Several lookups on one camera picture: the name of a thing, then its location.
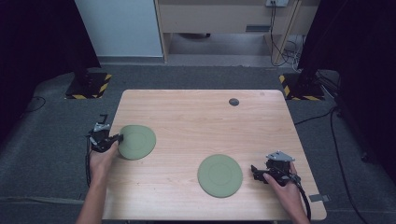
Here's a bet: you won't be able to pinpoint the grey label plate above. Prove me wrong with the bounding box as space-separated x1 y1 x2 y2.
245 24 272 34

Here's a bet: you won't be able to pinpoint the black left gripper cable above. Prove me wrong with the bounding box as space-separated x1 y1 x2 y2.
84 136 93 189

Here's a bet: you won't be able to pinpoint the grey power strip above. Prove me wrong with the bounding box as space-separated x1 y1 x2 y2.
264 0 290 7

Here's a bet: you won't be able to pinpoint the green round plate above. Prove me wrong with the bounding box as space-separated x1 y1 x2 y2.
117 124 157 161
196 153 244 199

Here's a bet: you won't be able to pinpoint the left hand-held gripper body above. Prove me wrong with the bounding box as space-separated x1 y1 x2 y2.
87 122 117 154

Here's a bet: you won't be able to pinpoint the white panel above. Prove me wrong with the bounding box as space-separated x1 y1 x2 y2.
74 0 164 58

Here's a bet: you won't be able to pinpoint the person's left hand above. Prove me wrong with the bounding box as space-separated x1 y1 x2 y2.
89 141 120 189

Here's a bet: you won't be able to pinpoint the person's right hand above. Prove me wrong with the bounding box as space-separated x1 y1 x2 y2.
262 161 306 217

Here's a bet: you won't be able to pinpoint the thin black floor cable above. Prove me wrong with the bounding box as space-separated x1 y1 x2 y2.
23 95 47 114

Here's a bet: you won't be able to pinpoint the black hanging cables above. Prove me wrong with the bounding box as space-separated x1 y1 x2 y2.
268 1 304 68

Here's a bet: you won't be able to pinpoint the grey floor strip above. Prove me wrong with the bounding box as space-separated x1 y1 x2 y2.
0 195 86 206

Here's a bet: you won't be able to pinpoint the black curtain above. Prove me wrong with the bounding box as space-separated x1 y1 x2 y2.
297 0 396 186
0 0 102 146

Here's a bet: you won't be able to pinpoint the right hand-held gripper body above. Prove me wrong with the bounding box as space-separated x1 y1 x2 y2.
262 150 302 188

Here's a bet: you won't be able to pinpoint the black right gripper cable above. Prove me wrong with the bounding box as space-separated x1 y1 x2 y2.
290 175 313 222

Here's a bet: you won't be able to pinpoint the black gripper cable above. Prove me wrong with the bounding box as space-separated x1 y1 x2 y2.
290 175 313 222
84 136 93 189

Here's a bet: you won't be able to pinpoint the black stand base striped edge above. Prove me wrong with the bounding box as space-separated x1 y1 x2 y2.
278 73 326 102
64 72 113 101

